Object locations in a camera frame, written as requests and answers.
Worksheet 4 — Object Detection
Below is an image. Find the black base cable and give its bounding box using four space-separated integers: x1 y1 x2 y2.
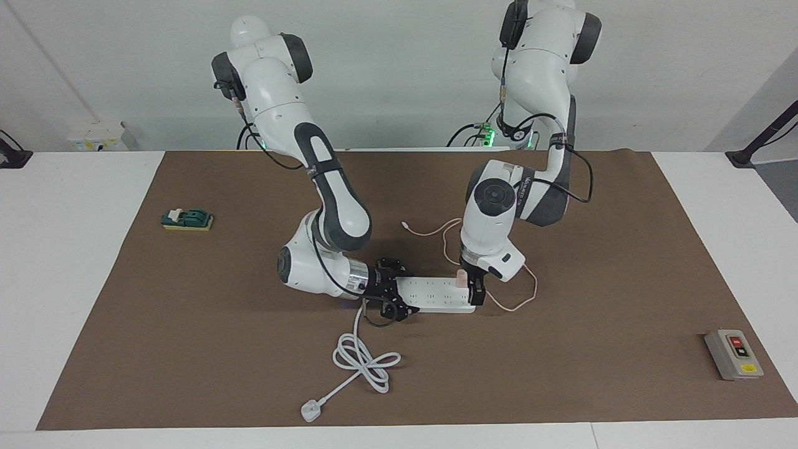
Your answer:
446 103 503 148
236 122 262 150

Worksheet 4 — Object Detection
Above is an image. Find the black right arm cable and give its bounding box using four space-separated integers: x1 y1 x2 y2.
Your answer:
231 87 400 329

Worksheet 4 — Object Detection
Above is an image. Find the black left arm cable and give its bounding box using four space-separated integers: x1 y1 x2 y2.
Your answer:
499 37 594 205

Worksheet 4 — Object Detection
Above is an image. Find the white power strip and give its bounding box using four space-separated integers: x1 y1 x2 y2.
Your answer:
396 276 478 314

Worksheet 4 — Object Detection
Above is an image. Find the grey on-off switch box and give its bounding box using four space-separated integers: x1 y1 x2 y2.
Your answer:
704 329 764 382

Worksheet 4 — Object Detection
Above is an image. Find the white wall socket box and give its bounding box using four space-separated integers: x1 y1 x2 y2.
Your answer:
67 122 132 152

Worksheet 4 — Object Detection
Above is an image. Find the green knife switch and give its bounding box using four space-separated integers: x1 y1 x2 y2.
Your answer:
161 208 214 232

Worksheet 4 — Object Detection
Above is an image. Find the pink charging cable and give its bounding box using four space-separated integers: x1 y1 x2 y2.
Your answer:
402 218 539 312

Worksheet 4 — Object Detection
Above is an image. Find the black clamp mount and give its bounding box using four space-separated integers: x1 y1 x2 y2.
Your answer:
0 129 33 170

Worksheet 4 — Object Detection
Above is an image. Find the brown table mat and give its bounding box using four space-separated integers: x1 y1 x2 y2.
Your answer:
36 150 798 431

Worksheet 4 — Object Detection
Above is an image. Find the white power cord with plug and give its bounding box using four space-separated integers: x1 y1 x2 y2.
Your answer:
301 298 401 423

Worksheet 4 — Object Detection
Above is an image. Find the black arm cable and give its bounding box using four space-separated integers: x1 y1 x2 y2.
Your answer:
499 37 594 205
231 87 400 329

